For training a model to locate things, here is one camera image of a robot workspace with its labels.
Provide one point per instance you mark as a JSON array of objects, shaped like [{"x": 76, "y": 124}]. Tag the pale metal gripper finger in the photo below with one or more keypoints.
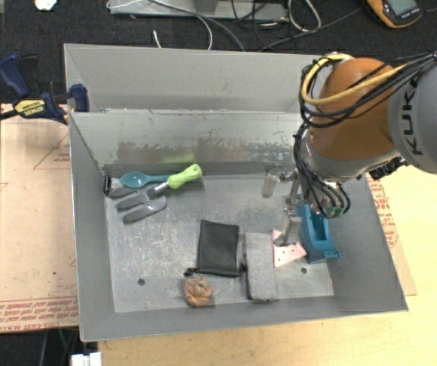
[{"x": 291, "y": 232}]

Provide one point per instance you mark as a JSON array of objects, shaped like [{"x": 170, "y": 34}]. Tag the pink perforated flat piece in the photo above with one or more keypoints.
[{"x": 287, "y": 255}]

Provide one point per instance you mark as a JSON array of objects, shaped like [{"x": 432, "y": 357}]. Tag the grey sponge block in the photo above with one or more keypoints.
[{"x": 261, "y": 269}]

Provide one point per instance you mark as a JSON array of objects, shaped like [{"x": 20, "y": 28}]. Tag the brown knotted toy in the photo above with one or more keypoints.
[{"x": 197, "y": 292}]

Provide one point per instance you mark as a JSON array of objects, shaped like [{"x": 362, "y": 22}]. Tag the grey metal bin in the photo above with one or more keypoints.
[{"x": 172, "y": 242}]

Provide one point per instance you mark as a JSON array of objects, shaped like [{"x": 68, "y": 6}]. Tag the teal plastic spoon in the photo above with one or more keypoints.
[{"x": 134, "y": 180}]

